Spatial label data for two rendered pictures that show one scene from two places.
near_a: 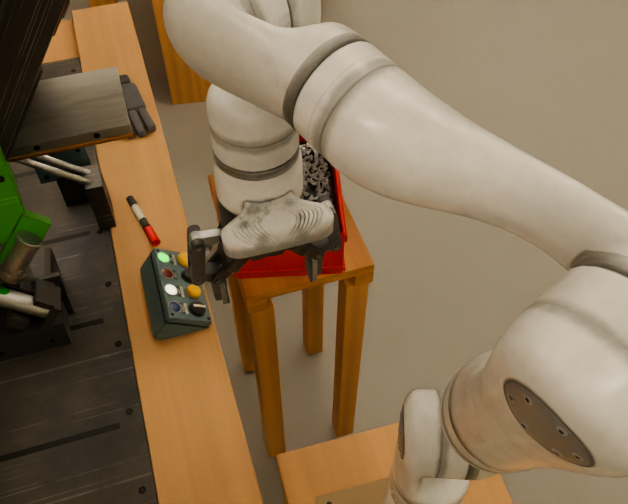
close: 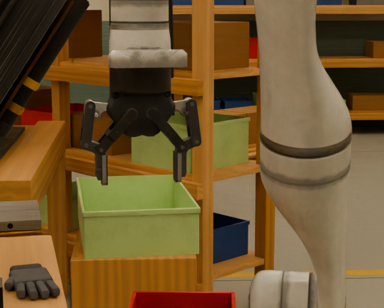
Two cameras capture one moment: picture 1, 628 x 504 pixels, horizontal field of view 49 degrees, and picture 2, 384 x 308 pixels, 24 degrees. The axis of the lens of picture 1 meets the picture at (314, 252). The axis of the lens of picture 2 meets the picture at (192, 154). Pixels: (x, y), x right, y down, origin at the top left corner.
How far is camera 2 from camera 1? 76 cm
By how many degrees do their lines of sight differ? 42
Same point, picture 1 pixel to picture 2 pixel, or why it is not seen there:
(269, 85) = not seen: outside the picture
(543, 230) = not seen: outside the picture
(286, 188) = (156, 43)
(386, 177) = not seen: outside the picture
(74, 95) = not seen: outside the picture
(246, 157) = (131, 8)
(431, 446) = (272, 289)
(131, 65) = (45, 264)
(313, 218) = (172, 52)
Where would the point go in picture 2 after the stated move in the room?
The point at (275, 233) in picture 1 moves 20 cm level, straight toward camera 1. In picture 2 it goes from (145, 52) to (131, 65)
